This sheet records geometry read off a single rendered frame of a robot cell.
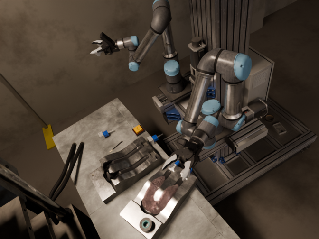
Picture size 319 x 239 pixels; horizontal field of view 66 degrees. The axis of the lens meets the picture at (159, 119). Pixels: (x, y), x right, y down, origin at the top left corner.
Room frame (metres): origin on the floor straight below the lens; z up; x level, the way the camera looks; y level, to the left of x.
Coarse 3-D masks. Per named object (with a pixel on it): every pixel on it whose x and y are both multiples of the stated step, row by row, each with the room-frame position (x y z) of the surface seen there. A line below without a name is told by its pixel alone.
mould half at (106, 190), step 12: (132, 144) 1.15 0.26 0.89; (108, 156) 1.07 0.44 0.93; (120, 156) 1.07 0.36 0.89; (132, 156) 1.04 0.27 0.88; (108, 168) 0.97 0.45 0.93; (120, 168) 0.95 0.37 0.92; (144, 168) 0.91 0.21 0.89; (96, 180) 0.95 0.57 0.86; (120, 180) 0.85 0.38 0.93; (132, 180) 0.87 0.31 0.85; (108, 192) 0.83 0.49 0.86; (120, 192) 0.83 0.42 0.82
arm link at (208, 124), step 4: (208, 116) 0.74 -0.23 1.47; (212, 116) 0.73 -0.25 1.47; (204, 120) 0.73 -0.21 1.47; (208, 120) 0.71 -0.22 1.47; (212, 120) 0.71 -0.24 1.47; (216, 120) 0.71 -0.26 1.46; (200, 124) 0.71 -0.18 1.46; (204, 124) 0.70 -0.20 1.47; (208, 124) 0.69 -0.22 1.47; (212, 124) 0.69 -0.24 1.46; (216, 124) 0.70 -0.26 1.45; (200, 128) 0.69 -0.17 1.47; (204, 128) 0.68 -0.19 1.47; (208, 128) 0.68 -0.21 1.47; (212, 128) 0.68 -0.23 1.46; (204, 132) 0.66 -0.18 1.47; (208, 132) 0.66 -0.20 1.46; (212, 132) 0.67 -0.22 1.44; (208, 136) 0.65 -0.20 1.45; (212, 136) 0.67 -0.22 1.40
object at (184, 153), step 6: (192, 138) 0.65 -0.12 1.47; (198, 144) 0.62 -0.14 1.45; (180, 150) 0.61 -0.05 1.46; (186, 150) 0.60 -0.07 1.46; (192, 150) 0.59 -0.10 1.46; (198, 150) 0.61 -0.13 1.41; (180, 156) 0.58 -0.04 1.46; (186, 156) 0.56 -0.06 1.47; (180, 162) 0.58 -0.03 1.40; (192, 168) 0.54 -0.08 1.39
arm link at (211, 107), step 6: (204, 102) 1.02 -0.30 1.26; (210, 102) 1.00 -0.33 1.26; (216, 102) 0.98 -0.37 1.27; (204, 108) 0.97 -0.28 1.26; (210, 108) 0.95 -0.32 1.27; (216, 108) 0.93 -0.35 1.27; (222, 108) 0.93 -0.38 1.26; (204, 114) 0.95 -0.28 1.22; (210, 114) 0.92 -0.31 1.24; (216, 114) 0.91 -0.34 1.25
